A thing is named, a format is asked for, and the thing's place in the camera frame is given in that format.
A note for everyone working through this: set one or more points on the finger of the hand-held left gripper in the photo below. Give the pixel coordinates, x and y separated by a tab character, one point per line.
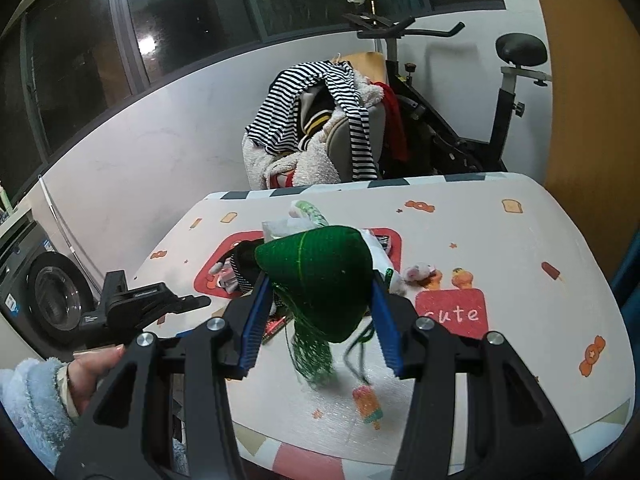
192	303

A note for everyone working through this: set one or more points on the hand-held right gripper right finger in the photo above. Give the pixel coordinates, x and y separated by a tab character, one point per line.
389	332

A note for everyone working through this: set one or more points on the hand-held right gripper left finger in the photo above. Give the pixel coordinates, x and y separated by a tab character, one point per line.
249	332

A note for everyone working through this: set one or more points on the pink white packet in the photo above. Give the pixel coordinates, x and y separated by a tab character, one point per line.
222	277

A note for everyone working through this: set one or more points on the black striped cloth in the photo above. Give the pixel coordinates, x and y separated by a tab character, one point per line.
245	260

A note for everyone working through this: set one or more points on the green woven pouch with tassel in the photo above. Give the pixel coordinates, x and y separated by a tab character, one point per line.
315	270

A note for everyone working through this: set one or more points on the person's left forearm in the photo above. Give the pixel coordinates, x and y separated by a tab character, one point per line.
30	410

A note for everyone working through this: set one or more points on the person's left hand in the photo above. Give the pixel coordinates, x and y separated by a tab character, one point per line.
90	377

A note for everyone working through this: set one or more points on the red black strip packet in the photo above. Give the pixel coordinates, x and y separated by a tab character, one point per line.
275	328

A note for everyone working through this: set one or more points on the white plush mouse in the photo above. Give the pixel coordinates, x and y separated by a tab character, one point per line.
419	272

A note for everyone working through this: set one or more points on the washing machine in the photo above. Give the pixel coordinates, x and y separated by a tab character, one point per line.
50	300

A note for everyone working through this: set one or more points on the small black packet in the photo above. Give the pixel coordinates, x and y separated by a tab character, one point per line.
383	241

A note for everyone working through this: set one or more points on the printed tablecloth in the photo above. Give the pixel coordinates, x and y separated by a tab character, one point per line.
525	260

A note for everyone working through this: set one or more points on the beige chair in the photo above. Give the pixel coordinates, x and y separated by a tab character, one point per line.
345	135

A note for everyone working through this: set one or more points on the red scarf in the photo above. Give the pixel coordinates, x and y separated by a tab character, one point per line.
395	120

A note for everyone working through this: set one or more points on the striped black white shirt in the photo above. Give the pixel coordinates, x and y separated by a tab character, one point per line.
280	105

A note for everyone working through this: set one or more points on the dark jacket with yellow stripes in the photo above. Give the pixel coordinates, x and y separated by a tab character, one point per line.
315	117

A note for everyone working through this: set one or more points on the teal curtain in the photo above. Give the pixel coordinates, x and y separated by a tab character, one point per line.
627	280

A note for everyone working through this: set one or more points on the black exercise bike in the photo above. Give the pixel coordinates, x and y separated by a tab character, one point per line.
505	110

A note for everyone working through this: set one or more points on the wooden board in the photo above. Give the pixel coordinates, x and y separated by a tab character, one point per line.
362	62

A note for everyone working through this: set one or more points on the dark window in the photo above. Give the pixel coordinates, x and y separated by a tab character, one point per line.
200	10

